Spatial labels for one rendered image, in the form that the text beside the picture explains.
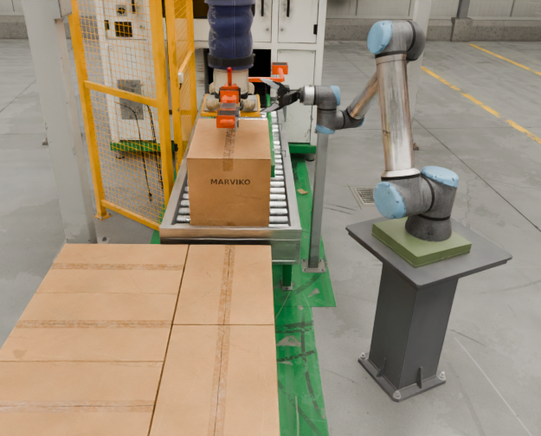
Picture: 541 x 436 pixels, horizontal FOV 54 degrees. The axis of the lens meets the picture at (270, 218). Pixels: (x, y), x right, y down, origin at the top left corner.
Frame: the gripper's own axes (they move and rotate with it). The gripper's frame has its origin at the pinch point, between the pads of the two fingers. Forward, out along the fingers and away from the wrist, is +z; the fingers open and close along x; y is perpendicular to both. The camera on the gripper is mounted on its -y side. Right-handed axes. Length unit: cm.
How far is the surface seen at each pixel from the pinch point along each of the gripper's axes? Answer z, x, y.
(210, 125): 26, -28, 45
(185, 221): 38, -70, 11
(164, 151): 55, -51, 66
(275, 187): -12, -70, 55
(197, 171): 29.2, -35.6, -3.7
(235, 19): 11.0, 30.6, 17.3
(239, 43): 9.1, 19.9, 17.7
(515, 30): -554, -93, 898
